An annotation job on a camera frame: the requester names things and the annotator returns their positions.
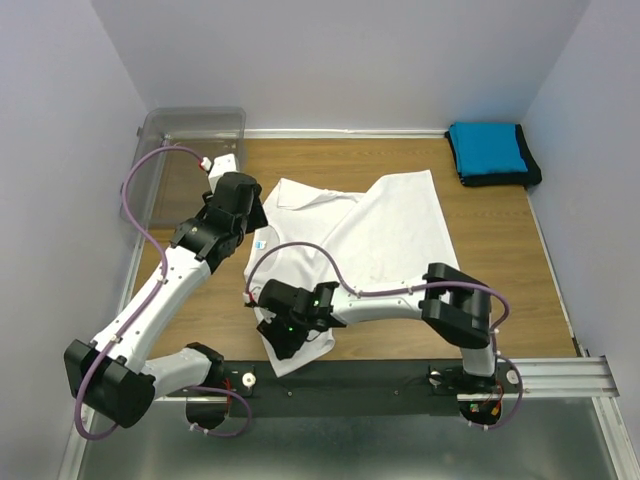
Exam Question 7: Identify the folded blue t shirt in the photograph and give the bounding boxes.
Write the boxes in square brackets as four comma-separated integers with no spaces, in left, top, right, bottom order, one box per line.
[449,122,528,177]

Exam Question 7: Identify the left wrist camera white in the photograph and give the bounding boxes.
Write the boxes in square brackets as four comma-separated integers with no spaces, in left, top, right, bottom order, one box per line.
[199,153,238,191]

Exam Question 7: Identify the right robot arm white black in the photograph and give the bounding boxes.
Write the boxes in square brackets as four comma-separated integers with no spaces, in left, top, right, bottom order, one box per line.
[257,263,504,392]

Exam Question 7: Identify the white t shirt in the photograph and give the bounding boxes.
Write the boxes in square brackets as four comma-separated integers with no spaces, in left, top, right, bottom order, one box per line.
[243,169,461,379]

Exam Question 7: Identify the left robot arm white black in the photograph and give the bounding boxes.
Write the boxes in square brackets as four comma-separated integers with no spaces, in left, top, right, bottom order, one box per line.
[64,172,267,428]

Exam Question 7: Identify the folded black t shirt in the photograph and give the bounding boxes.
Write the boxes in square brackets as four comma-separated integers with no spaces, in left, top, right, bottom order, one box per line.
[444,124,542,188]

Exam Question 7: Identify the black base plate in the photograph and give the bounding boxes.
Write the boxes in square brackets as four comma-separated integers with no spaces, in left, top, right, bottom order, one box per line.
[164,359,521,431]

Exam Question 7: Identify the aluminium frame rail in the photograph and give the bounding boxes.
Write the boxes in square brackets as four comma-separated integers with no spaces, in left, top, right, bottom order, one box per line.
[60,357,627,479]

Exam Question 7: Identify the clear plastic bin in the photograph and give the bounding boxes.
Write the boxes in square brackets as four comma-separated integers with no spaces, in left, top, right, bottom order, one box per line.
[129,107,247,229]

